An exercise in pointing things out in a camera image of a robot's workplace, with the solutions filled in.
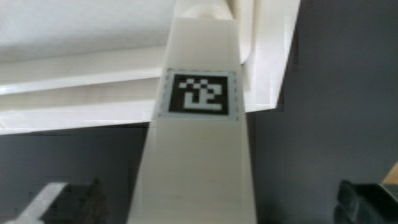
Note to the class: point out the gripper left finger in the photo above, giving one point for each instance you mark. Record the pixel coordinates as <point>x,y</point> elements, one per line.
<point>68,204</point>

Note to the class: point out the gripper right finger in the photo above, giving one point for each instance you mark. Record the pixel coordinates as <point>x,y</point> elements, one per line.
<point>367,203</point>

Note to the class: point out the white desk leg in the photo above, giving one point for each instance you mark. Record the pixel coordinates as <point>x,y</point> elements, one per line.
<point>194,178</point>

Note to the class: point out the white desk tabletop tray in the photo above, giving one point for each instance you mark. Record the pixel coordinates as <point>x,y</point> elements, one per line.
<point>86,42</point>

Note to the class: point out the white U-shaped obstacle fence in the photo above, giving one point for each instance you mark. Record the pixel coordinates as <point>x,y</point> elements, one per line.
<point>79,107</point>

